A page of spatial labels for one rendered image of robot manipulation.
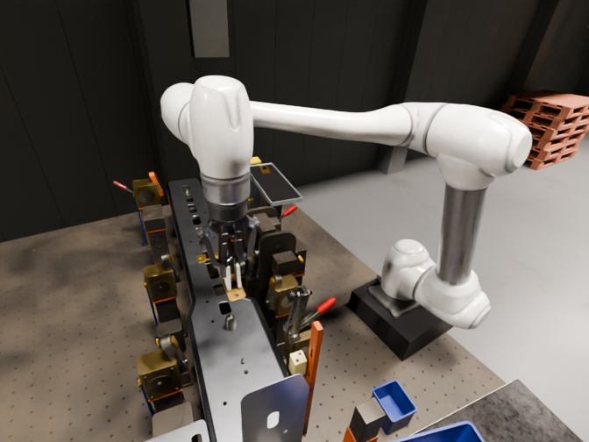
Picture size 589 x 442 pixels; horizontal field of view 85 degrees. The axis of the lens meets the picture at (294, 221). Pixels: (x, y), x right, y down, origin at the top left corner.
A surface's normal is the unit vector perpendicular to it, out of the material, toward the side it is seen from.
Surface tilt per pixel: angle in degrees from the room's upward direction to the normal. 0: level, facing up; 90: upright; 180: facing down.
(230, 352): 0
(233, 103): 72
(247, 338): 0
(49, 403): 0
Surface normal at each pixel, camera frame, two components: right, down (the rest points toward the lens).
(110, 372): 0.06, -0.84
